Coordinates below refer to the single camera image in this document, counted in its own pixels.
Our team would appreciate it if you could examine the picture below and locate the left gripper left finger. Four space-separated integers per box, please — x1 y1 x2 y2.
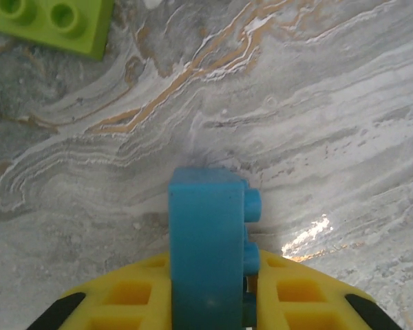
26 250 173 330

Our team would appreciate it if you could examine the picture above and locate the blue lego brick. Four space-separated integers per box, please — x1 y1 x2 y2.
167 167 264 330

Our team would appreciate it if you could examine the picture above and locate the lime green lego brick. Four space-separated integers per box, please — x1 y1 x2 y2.
0 0 114 62

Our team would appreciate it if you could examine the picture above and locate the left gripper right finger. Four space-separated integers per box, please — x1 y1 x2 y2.
256 249 405 330

